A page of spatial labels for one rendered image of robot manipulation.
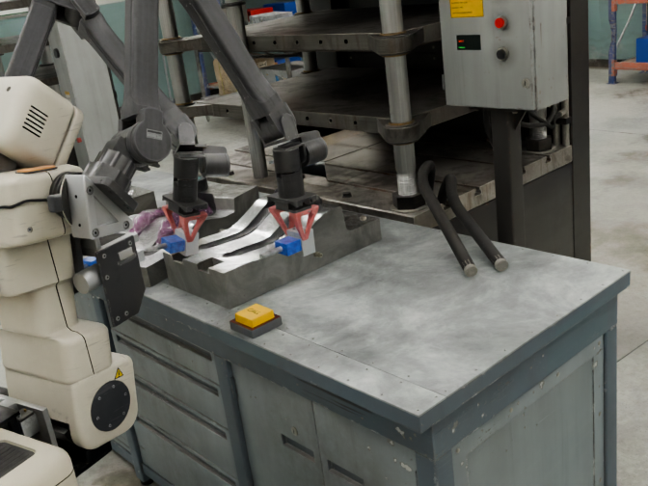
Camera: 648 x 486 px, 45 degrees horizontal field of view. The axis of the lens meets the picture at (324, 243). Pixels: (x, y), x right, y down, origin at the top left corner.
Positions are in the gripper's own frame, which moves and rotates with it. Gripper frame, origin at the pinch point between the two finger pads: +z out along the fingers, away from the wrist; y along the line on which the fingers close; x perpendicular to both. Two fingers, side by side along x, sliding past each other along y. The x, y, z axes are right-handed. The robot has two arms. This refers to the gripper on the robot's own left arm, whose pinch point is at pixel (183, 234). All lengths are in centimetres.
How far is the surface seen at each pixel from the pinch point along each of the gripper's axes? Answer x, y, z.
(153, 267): 2.1, 9.8, 11.7
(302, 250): -10.4, -30.6, -5.0
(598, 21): -694, 282, -12
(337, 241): -33.0, -19.1, 1.4
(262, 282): -9.0, -19.6, 6.7
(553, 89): -89, -37, -37
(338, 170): -85, 34, 4
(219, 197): -29.6, 26.8, 3.0
